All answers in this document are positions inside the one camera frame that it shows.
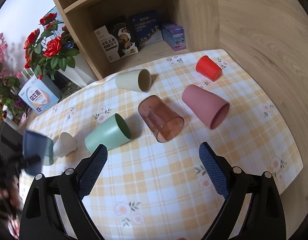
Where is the white blue probiotic box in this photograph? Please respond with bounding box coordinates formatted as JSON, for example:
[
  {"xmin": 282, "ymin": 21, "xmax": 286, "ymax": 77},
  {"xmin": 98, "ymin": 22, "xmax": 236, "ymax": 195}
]
[{"xmin": 18, "ymin": 75, "xmax": 61, "ymax": 115}]

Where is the dark blue box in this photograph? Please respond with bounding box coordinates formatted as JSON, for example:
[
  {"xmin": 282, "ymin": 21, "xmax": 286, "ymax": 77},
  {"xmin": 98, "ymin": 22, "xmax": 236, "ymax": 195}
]
[{"xmin": 129, "ymin": 10, "xmax": 163, "ymax": 47}]

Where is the brown transparent cup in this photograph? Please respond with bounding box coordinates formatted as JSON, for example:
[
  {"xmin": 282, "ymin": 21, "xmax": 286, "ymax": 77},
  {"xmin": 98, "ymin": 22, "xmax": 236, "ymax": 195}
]
[{"xmin": 138, "ymin": 95, "xmax": 184, "ymax": 143}]

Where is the white plastic cup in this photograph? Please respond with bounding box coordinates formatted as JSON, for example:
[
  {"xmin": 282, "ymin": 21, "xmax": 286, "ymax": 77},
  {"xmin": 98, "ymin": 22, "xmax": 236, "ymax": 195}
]
[{"xmin": 53, "ymin": 132, "xmax": 77, "ymax": 158}]

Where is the blue plastic cup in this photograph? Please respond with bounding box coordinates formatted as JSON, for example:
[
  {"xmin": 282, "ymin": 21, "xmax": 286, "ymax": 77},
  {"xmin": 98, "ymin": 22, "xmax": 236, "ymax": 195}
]
[{"xmin": 23, "ymin": 130, "xmax": 47, "ymax": 176}]

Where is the white vase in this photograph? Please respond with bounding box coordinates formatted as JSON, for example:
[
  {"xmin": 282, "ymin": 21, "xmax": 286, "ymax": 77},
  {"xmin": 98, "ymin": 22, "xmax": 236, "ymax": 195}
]
[{"xmin": 59, "ymin": 53, "xmax": 98, "ymax": 88}]

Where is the black and white biscuit box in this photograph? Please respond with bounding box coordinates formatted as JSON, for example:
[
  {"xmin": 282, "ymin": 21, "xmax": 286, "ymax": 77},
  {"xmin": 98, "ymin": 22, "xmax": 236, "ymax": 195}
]
[{"xmin": 94, "ymin": 16, "xmax": 139, "ymax": 63}]

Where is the dark teal transparent cup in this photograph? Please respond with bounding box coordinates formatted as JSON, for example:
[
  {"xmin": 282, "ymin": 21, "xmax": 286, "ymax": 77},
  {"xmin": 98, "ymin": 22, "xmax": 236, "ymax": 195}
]
[{"xmin": 43, "ymin": 137, "xmax": 54, "ymax": 166}]

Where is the beige plastic cup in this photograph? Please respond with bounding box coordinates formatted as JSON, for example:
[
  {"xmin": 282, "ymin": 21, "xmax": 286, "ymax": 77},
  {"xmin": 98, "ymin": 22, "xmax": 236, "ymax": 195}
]
[{"xmin": 115, "ymin": 69, "xmax": 152, "ymax": 92}]

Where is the red rose bouquet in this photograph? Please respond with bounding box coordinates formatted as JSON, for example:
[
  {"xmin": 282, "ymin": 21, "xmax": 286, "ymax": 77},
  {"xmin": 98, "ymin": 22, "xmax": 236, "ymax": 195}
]
[{"xmin": 24, "ymin": 12, "xmax": 80, "ymax": 80}]

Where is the red plastic cup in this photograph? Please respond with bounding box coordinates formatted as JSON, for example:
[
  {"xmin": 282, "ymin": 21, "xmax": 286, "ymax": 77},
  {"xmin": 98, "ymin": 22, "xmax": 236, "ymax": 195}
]
[{"xmin": 195, "ymin": 55, "xmax": 222, "ymax": 82}]

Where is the green plastic cup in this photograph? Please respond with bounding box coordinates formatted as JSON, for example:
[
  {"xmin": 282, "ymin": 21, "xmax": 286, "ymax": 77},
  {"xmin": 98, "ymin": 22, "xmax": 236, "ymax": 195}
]
[{"xmin": 85, "ymin": 113, "xmax": 132, "ymax": 153}]

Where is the wooden shelf unit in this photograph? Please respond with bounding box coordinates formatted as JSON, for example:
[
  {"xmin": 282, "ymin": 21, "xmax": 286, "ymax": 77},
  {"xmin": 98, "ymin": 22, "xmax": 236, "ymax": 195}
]
[{"xmin": 53, "ymin": 0, "xmax": 220, "ymax": 79}]

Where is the yellow checkered floral tablecloth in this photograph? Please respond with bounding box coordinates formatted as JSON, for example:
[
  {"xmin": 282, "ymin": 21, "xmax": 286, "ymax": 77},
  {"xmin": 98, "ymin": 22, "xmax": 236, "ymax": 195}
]
[{"xmin": 29, "ymin": 49, "xmax": 303, "ymax": 239}]

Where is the person's left hand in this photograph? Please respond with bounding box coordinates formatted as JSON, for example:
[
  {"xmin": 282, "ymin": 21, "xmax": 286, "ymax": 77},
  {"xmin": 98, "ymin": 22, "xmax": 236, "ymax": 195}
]
[{"xmin": 0, "ymin": 176, "xmax": 23, "ymax": 213}]

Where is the purple box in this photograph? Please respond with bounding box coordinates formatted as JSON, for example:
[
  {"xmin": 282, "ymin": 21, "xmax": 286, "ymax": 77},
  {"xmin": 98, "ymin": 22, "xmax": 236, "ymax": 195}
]
[{"xmin": 162, "ymin": 23, "xmax": 187, "ymax": 51}]

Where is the pink plastic cup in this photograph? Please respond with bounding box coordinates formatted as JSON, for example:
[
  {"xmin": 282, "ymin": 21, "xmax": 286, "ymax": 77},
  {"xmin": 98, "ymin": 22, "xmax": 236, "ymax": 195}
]
[{"xmin": 182, "ymin": 85, "xmax": 230, "ymax": 129}]

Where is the pink flower plant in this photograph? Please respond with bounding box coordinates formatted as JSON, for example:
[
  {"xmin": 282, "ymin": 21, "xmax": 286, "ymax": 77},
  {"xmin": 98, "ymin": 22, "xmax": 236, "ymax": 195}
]
[{"xmin": 0, "ymin": 33, "xmax": 25, "ymax": 125}]

